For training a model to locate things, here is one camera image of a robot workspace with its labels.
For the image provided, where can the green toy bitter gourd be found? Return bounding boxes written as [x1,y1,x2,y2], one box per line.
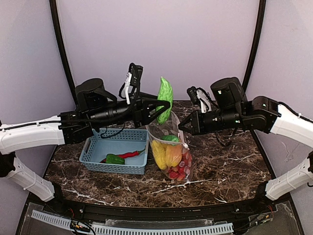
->
[157,77,174,125]

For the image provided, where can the green toy chili pepper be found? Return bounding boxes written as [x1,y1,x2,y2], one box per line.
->
[161,135,180,142]

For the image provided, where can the orange yellow toy mango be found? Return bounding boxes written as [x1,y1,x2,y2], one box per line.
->
[165,144,182,167]

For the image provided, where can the clear zip top bag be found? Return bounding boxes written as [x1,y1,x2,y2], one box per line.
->
[146,112,193,182]

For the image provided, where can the green toy bell pepper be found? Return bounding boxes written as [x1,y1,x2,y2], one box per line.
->
[105,154,125,165]

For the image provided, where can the red toy lychee bunch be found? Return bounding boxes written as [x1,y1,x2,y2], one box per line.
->
[166,151,193,181]

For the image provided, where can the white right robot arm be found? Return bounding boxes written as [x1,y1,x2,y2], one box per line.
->
[179,77,313,201]

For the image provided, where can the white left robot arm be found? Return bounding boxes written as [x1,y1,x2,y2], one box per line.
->
[0,78,172,202]

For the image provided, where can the light blue plastic basket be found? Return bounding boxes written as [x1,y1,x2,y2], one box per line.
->
[79,128,149,175]

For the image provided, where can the red toy chili pepper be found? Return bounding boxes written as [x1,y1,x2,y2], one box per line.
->
[100,150,145,164]

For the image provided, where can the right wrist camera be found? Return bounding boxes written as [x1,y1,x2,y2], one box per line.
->
[187,86,212,113]

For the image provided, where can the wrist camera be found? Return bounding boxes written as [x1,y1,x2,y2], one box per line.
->
[187,86,212,113]
[119,63,143,105]

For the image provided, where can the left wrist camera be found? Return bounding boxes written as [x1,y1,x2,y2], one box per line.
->
[119,63,143,105]

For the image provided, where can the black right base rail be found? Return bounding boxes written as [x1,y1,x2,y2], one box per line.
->
[250,130,276,179]

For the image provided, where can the white slotted cable duct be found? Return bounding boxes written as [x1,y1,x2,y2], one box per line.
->
[31,210,234,235]

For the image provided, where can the black front rail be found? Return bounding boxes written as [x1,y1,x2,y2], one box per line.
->
[26,190,277,227]

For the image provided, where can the black left corner frame post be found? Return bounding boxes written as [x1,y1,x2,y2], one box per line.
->
[49,0,78,106]

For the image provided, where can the black corner frame post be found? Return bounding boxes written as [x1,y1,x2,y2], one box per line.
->
[242,0,267,91]
[49,0,78,106]

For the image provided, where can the black right corner frame post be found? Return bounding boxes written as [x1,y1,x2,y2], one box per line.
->
[242,0,267,91]

